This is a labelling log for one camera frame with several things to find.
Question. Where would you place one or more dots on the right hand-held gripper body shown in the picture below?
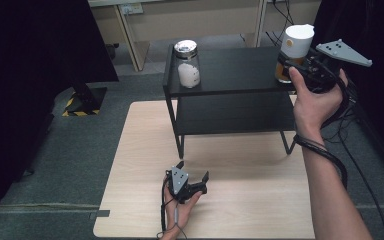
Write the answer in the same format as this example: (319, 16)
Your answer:
(323, 76)

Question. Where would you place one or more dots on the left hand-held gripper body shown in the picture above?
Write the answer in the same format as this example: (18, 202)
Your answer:
(179, 181)

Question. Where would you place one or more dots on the white-lidded bottle of amber liquid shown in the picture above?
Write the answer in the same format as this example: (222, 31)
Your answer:
(296, 40)

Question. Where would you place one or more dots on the black two-tier shelf rack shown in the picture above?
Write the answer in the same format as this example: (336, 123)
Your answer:
(233, 70)

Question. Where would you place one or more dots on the glass jar with metal lid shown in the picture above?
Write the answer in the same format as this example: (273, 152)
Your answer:
(188, 75)

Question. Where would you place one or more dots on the person's right hand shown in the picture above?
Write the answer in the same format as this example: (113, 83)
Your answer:
(313, 106)

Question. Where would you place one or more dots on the person's left hand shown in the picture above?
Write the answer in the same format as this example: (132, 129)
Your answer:
(180, 216)

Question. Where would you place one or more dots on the black curtain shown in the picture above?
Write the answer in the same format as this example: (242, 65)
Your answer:
(30, 73)
(380, 33)

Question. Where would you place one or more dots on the grey floor tape strip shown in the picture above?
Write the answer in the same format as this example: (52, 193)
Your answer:
(100, 213)

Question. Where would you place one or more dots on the yellow-black striped stand base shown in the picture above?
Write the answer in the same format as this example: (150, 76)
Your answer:
(86, 100)

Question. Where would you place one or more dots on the beige desk frame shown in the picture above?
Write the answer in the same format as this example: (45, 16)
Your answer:
(213, 23)

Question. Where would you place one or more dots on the white wall socket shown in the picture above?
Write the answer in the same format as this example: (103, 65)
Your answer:
(131, 8)

